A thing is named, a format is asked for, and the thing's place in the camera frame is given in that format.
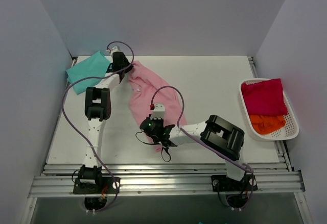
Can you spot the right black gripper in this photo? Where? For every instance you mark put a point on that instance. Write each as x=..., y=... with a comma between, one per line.
x=166, y=137

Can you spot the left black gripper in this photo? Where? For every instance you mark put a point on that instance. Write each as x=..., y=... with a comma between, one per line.
x=126, y=67

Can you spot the pink t-shirt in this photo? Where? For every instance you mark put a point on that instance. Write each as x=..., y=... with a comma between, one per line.
x=147, y=88

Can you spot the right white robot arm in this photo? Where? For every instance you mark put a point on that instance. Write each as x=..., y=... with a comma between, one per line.
x=215, y=134

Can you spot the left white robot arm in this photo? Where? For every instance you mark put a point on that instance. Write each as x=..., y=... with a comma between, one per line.
x=98, y=111

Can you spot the teal folded t-shirt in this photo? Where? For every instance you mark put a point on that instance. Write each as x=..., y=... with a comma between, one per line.
x=94, y=66

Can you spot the orange t-shirt in basket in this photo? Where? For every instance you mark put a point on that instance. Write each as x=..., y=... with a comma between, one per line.
x=267, y=124

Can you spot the magenta t-shirt in basket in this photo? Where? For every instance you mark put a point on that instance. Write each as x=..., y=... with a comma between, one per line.
x=264, y=98

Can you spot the white plastic basket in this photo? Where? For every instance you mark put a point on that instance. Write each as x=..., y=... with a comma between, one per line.
x=289, y=131

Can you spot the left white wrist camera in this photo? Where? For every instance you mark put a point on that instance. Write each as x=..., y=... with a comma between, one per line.
x=115, y=49

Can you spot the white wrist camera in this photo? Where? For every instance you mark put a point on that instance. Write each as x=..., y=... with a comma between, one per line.
x=158, y=111
x=115, y=49

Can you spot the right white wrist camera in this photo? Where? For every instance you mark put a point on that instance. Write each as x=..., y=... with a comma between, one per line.
x=158, y=111

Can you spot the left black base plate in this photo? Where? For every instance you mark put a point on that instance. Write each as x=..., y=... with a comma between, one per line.
x=106, y=186

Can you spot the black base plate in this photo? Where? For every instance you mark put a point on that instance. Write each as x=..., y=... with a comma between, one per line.
x=221, y=183
x=106, y=186

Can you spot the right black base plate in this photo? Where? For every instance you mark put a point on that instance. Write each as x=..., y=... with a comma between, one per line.
x=221, y=183

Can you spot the aluminium rail frame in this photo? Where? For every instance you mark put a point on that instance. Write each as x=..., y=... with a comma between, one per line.
x=168, y=179

